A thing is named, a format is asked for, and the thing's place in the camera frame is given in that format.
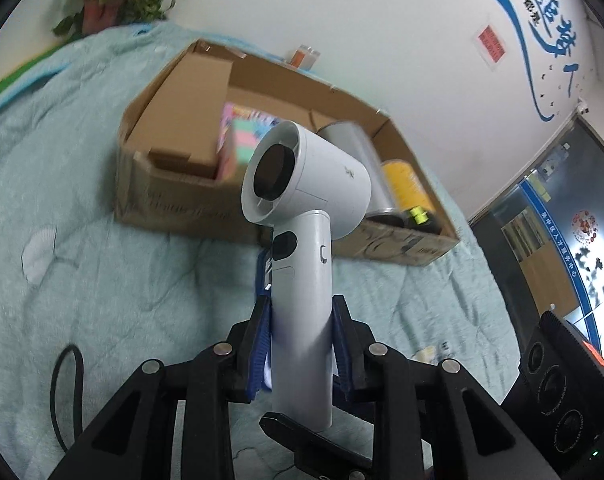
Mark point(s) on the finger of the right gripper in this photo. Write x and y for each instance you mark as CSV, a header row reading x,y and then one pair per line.
x,y
314,454

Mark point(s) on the brown cardboard box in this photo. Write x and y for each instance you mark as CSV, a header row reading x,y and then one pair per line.
x,y
169,139

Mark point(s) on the pastel rubik cube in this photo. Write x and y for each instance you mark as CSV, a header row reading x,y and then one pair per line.
x,y
238,140

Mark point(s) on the white hair dryer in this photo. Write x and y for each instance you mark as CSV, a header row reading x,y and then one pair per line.
x,y
308,193

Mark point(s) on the blue wall lettering decal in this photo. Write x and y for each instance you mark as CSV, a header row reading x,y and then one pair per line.
x,y
553,43

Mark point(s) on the red wall notice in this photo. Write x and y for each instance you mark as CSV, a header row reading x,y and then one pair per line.
x,y
490,46

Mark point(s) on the yellow black tea canister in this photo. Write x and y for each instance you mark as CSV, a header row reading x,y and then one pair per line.
x,y
413,201

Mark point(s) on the blue framed glass door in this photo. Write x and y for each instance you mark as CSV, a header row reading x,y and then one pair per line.
x,y
544,236

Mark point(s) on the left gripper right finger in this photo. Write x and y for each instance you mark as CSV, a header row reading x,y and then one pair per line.
x,y
426,418

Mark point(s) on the teal quilted blanket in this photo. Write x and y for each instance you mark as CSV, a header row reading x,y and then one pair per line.
x,y
71,274

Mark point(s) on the silver metal tin can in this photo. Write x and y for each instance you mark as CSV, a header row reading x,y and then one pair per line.
x,y
351,138

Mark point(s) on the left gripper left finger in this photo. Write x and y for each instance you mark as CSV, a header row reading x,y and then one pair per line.
x,y
132,435

